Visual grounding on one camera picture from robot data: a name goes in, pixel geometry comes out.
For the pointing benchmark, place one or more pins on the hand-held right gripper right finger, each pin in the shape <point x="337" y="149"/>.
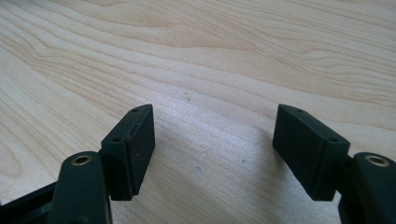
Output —
<point x="308" y="152"/>

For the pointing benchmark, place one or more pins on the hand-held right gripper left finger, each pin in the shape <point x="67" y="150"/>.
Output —
<point x="127" y="155"/>

